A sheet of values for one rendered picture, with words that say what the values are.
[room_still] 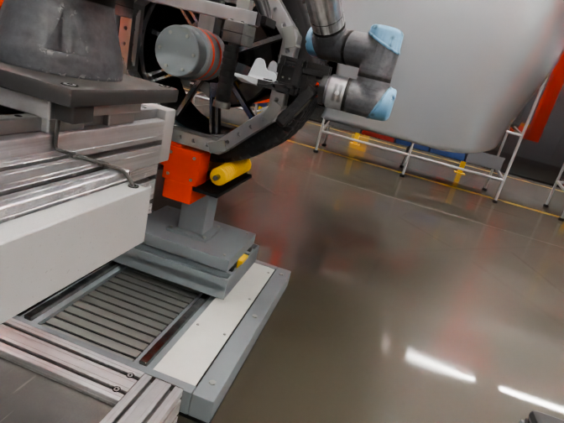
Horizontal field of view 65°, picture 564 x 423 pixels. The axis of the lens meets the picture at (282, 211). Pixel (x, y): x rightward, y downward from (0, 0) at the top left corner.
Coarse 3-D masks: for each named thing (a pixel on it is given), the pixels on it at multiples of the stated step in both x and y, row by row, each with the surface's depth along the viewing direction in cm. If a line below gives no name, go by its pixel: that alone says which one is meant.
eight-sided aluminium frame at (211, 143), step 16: (272, 0) 118; (272, 16) 119; (288, 16) 120; (128, 32) 131; (288, 32) 119; (128, 48) 132; (288, 48) 120; (128, 64) 134; (272, 96) 125; (288, 96) 129; (272, 112) 126; (176, 128) 136; (240, 128) 130; (256, 128) 129; (192, 144) 135; (208, 144) 133; (224, 144) 132
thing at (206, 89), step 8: (256, 32) 153; (264, 32) 152; (256, 40) 153; (264, 48) 153; (272, 48) 154; (248, 56) 155; (256, 56) 155; (264, 56) 154; (272, 56) 153; (248, 64) 156; (200, 88) 163; (208, 88) 162; (240, 88) 159; (248, 88) 158; (256, 88) 158; (264, 88) 159; (208, 96) 163; (232, 96) 161; (248, 96) 159; (256, 96) 160; (232, 104) 161
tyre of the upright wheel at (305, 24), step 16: (288, 0) 125; (304, 0) 124; (144, 16) 137; (304, 16) 125; (304, 32) 126; (304, 48) 127; (320, 64) 132; (304, 112) 135; (272, 128) 136; (288, 128) 135; (240, 144) 140; (256, 144) 139; (272, 144) 138; (224, 160) 144
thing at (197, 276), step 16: (128, 256) 154; (144, 256) 153; (160, 256) 157; (176, 256) 156; (256, 256) 181; (160, 272) 153; (176, 272) 151; (192, 272) 150; (208, 272) 154; (224, 272) 152; (240, 272) 162; (192, 288) 151; (208, 288) 150; (224, 288) 148
